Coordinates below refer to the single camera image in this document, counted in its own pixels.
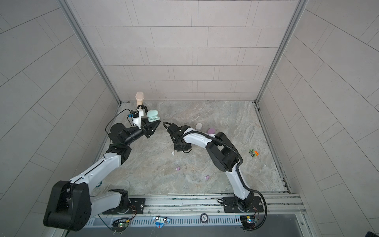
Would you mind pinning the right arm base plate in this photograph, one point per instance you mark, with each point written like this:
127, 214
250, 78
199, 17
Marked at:
230, 205

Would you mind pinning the black round disc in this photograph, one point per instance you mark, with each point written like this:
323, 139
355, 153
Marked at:
204, 218

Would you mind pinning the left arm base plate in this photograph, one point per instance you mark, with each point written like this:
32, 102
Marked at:
136, 205

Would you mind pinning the green circuit board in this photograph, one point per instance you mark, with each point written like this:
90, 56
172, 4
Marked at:
248, 222
121, 223

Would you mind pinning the right green circuit board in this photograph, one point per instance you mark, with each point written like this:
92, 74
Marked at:
248, 222

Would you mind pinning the blue white clip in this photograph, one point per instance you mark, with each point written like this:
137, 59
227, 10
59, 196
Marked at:
161, 221

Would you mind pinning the left green circuit board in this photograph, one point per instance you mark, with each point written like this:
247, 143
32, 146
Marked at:
121, 223

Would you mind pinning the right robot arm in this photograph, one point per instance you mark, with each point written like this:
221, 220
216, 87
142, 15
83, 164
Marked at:
223, 154

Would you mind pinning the mint green earbud case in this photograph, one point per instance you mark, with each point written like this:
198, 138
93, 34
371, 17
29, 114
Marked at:
153, 115

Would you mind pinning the green orange toy car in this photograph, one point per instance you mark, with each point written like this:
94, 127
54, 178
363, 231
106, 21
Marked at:
253, 153

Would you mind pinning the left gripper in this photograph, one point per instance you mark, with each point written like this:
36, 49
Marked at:
147, 133

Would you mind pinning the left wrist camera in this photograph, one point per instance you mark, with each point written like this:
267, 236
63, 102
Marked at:
137, 117

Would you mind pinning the aluminium frame rail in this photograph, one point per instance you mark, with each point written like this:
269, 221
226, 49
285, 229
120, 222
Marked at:
195, 205

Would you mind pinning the white earbud case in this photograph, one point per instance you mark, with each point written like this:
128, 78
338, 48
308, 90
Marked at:
199, 126

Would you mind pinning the black microphone stand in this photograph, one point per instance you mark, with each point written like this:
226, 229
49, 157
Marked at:
143, 107

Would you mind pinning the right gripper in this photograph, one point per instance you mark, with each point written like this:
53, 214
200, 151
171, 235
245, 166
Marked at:
177, 148

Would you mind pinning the purple earbud case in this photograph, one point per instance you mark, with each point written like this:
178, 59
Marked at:
211, 131

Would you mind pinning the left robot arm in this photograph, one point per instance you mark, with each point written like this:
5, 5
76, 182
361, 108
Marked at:
70, 204

